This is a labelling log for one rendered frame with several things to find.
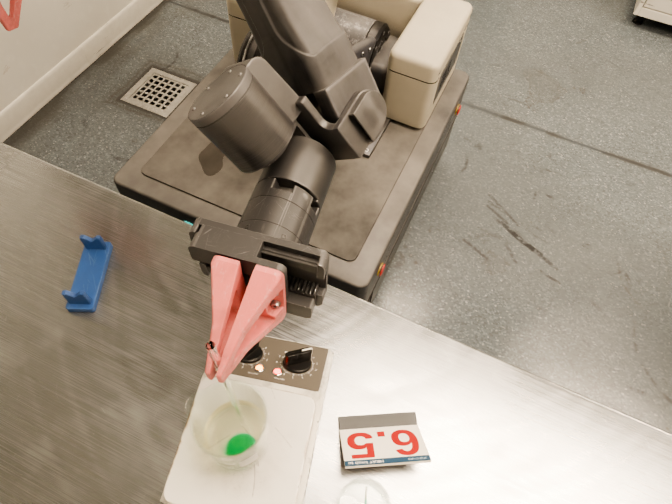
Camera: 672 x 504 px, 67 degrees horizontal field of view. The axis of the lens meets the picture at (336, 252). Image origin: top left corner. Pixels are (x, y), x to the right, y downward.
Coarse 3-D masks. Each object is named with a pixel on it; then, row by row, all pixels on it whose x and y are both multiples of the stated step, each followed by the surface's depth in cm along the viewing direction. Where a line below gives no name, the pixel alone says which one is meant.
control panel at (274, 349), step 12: (264, 336) 60; (264, 348) 58; (276, 348) 59; (288, 348) 59; (300, 348) 59; (312, 348) 60; (324, 348) 60; (264, 360) 57; (276, 360) 57; (312, 360) 58; (324, 360) 58; (240, 372) 54; (252, 372) 55; (264, 372) 55; (288, 372) 55; (312, 372) 56; (288, 384) 54; (300, 384) 54; (312, 384) 54
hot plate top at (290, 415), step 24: (288, 408) 50; (312, 408) 50; (288, 432) 49; (192, 456) 48; (264, 456) 48; (288, 456) 48; (168, 480) 46; (192, 480) 47; (216, 480) 47; (240, 480) 47; (264, 480) 47; (288, 480) 47
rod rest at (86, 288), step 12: (84, 240) 66; (96, 240) 66; (84, 252) 67; (96, 252) 67; (108, 252) 67; (84, 264) 66; (96, 264) 66; (84, 276) 65; (96, 276) 65; (72, 288) 64; (84, 288) 64; (96, 288) 65; (72, 300) 63; (84, 300) 62; (96, 300) 64
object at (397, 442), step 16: (352, 432) 57; (368, 432) 57; (384, 432) 57; (400, 432) 57; (416, 432) 57; (352, 448) 55; (368, 448) 55; (384, 448) 55; (400, 448) 55; (416, 448) 55
